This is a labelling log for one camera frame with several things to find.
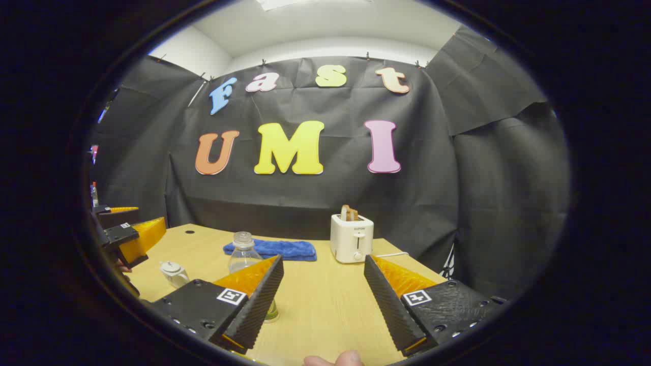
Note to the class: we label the white ceramic teacup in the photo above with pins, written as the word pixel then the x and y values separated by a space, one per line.
pixel 178 278

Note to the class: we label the clear water bottle green label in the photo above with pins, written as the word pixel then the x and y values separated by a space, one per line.
pixel 243 254

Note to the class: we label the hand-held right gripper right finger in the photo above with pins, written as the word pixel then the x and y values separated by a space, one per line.
pixel 389 300

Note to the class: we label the toast slice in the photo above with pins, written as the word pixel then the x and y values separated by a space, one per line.
pixel 349 212

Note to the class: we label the blue towel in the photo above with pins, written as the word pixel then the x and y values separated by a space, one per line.
pixel 285 250

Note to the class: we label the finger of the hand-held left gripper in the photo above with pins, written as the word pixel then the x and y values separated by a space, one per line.
pixel 104 211
pixel 145 236

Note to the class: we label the red cap plastic bottle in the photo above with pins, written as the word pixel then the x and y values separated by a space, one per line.
pixel 94 195

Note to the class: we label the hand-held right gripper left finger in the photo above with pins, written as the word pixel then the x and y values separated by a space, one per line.
pixel 259 300

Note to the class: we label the black backdrop cloth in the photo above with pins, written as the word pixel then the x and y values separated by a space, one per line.
pixel 330 203

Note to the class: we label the white toaster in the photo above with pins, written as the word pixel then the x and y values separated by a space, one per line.
pixel 351 241

